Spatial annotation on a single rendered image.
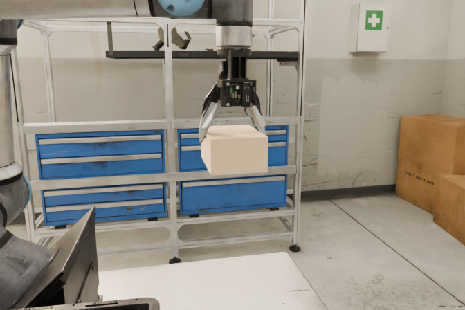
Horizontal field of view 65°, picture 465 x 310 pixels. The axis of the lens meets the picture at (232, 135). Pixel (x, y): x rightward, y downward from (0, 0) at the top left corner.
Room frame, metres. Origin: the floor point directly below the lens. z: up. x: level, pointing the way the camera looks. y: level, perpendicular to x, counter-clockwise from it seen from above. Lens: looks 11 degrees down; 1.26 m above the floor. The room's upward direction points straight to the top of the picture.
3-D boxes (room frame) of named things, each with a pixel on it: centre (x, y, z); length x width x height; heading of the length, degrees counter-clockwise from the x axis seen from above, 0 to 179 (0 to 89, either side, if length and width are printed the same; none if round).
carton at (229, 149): (0.80, 0.00, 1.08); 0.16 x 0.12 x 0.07; 12
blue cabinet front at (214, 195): (2.25, -0.02, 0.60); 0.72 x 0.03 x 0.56; 102
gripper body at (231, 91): (0.77, 0.00, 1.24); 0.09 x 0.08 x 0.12; 12
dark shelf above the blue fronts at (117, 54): (2.44, 0.18, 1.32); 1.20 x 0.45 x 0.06; 102
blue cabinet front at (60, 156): (2.08, 0.77, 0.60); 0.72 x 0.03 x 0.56; 102
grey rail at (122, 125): (2.20, 0.38, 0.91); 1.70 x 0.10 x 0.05; 102
